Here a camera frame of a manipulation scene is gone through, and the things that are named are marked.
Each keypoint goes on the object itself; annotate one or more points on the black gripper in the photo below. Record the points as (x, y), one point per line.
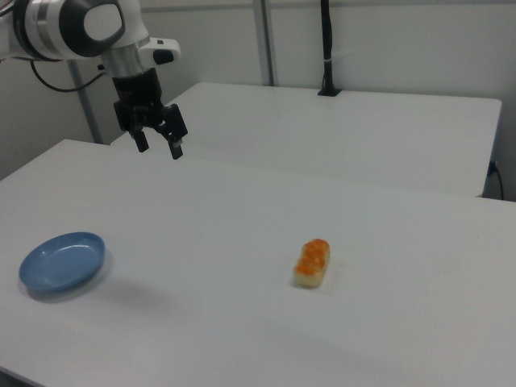
(139, 101)

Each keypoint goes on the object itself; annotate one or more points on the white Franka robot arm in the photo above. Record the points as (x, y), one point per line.
(60, 28)

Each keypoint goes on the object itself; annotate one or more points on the blue plastic plate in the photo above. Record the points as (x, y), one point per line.
(62, 261)

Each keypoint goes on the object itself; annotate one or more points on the orange-topped bread loaf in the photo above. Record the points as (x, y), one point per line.
(311, 264)

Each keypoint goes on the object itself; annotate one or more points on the white back table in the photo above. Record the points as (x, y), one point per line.
(342, 133)

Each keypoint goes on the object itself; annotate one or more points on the grey metal frame post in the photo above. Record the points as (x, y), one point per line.
(264, 40)
(85, 101)

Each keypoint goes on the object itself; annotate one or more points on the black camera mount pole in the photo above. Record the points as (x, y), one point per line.
(328, 48)

